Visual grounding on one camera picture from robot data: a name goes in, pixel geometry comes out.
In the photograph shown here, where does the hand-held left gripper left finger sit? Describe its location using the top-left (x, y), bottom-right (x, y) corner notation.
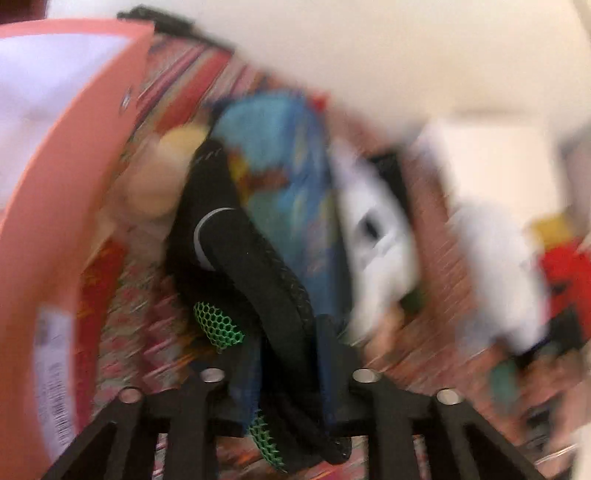
top-left (44, 367), bottom-right (245, 480)

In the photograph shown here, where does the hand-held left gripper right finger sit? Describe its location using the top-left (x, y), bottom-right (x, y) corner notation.
top-left (318, 318), bottom-right (548, 480)

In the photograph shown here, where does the white black spotted plush dog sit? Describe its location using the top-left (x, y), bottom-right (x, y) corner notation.
top-left (337, 152), bottom-right (421, 342)

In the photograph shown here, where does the beige plush toy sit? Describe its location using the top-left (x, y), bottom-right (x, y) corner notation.
top-left (113, 124), bottom-right (208, 232)

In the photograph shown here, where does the pink cardboard box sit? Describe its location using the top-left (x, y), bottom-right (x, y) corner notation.
top-left (0, 18), bottom-right (155, 467)

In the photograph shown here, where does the dark green toy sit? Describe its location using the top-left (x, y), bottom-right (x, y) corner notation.
top-left (489, 309), bottom-right (585, 416)

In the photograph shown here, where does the white fluffy plush toy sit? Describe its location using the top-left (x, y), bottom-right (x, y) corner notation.
top-left (455, 203), bottom-right (550, 356)

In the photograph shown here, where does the blue printed zip pouch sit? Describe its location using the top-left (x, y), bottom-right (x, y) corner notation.
top-left (210, 95), bottom-right (356, 416)

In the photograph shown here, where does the yellow red cushion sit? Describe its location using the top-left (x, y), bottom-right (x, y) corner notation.
top-left (526, 217), bottom-right (591, 324)

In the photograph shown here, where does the black flat object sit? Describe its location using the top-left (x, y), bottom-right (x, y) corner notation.
top-left (117, 6), bottom-right (241, 51)

